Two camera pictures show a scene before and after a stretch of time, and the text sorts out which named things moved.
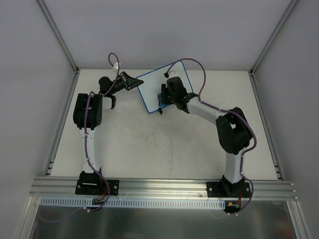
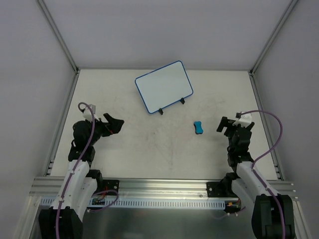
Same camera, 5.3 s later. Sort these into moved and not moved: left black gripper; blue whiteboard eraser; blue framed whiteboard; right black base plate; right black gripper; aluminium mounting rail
Moved: blue whiteboard eraser; right black gripper; left black gripper
Not moved: blue framed whiteboard; aluminium mounting rail; right black base plate
